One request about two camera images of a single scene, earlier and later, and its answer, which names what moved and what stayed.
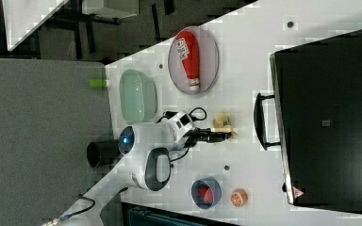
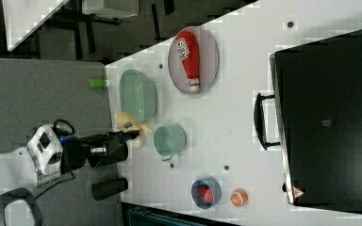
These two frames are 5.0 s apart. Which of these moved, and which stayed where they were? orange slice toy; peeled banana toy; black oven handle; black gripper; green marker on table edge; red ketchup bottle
Moved: peeled banana toy; black gripper
Stayed: orange slice toy; black oven handle; red ketchup bottle; green marker on table edge
